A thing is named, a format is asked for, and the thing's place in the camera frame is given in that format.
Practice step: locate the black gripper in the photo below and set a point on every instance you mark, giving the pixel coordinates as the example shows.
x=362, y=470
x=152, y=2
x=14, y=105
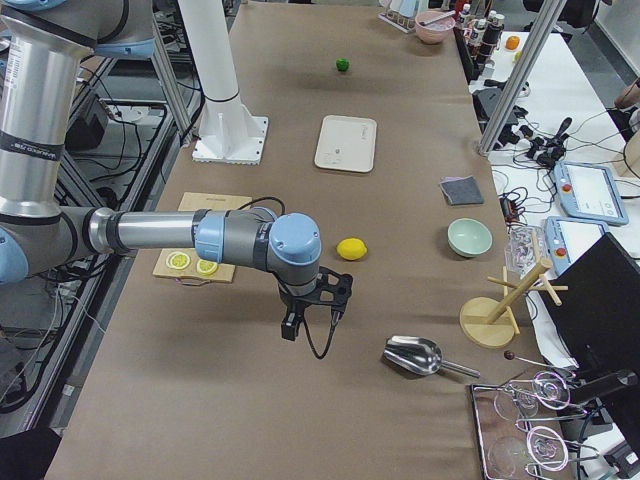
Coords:
x=291, y=306

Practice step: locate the yellow whole lemon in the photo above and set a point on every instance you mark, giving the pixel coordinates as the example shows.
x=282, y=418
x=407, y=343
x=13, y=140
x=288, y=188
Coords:
x=352, y=249

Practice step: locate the green lime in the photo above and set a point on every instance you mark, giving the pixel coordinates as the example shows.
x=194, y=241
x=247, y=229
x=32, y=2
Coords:
x=342, y=64

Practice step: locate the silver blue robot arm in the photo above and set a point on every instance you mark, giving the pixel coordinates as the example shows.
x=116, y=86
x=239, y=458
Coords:
x=48, y=41

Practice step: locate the beige plastic tray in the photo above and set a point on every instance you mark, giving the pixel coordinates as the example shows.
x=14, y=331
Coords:
x=346, y=143

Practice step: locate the glass tray with rack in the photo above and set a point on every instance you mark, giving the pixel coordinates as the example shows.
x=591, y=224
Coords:
x=518, y=428

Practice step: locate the lemon slice left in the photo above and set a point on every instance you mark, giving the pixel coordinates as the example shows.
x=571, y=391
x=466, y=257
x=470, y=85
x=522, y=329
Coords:
x=178, y=260

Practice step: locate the metal scoop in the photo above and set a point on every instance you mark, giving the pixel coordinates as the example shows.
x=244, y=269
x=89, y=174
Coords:
x=421, y=356

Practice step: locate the wooden cutting board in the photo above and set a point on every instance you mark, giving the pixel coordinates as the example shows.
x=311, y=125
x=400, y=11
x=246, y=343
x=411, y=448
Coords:
x=191, y=202

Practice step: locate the wooden mug tree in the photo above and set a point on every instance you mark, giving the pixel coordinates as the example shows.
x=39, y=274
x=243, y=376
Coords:
x=491, y=322

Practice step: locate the mint green bowl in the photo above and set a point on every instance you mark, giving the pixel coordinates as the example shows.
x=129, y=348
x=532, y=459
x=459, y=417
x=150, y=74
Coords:
x=469, y=238

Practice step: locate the grey folded cloth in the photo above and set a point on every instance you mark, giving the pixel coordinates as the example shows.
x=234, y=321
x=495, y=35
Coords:
x=459, y=191

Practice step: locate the blue teach pendant lower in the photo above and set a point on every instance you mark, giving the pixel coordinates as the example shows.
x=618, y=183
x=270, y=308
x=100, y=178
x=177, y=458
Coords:
x=569, y=238

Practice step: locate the blue teach pendant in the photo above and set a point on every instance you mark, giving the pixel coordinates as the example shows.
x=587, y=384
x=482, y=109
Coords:
x=569, y=238
x=588, y=191

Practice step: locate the black monitor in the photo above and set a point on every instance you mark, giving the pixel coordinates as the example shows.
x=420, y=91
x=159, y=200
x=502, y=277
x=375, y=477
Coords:
x=598, y=320

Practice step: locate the blue teach pendant upper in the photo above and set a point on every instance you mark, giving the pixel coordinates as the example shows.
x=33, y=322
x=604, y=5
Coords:
x=588, y=191

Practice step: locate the pink bowl with ice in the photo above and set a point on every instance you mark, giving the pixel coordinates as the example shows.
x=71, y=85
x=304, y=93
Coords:
x=432, y=27

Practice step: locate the orange fruit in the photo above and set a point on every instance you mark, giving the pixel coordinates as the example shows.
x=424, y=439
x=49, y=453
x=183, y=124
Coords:
x=512, y=42

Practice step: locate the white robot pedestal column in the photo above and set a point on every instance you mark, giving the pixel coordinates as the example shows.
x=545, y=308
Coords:
x=227, y=132

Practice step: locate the aluminium frame post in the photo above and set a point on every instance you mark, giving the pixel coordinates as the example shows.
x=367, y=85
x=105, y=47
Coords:
x=543, y=25

